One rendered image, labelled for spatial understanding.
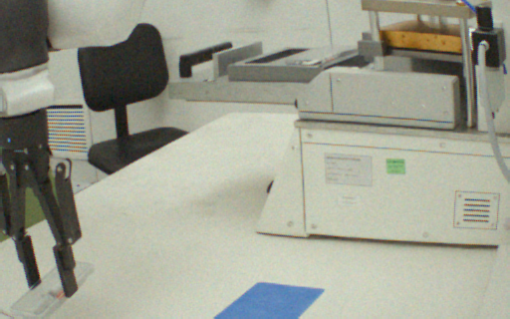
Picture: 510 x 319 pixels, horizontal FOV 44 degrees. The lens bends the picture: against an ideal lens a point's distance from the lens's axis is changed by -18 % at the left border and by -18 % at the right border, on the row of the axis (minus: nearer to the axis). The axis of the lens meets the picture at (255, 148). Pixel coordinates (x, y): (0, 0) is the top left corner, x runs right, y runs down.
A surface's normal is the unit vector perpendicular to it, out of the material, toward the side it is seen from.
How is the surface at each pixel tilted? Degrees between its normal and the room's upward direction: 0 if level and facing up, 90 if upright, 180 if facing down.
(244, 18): 90
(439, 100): 90
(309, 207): 90
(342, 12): 90
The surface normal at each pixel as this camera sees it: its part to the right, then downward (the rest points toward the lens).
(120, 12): 0.47, 0.38
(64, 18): -0.30, 0.43
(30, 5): 0.74, 0.05
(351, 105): -0.49, 0.26
